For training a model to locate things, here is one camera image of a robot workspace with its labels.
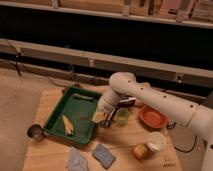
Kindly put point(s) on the blue sponge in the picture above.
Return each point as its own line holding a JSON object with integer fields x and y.
{"x": 103, "y": 155}

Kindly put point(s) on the grey folded cloth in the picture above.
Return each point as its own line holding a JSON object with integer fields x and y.
{"x": 76, "y": 162}

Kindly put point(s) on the orange clay bowl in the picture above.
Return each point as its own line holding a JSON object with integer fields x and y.
{"x": 152, "y": 118}

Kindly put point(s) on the white plastic cup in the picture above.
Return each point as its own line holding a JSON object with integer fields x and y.
{"x": 156, "y": 141}

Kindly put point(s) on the dark brown bowl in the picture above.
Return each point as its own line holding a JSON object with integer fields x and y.
{"x": 127, "y": 102}

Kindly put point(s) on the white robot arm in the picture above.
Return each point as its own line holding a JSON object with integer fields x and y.
{"x": 192, "y": 115}

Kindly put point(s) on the red yellow apple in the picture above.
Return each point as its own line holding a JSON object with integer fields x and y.
{"x": 140, "y": 151}

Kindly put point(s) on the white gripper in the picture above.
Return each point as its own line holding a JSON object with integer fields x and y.
{"x": 100, "y": 114}

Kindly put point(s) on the small green cup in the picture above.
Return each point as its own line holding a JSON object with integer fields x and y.
{"x": 122, "y": 115}

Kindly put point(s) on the green plastic tray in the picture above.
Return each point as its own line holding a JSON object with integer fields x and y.
{"x": 78, "y": 105}

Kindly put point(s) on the striped dark block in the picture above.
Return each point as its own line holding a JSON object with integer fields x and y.
{"x": 113, "y": 112}

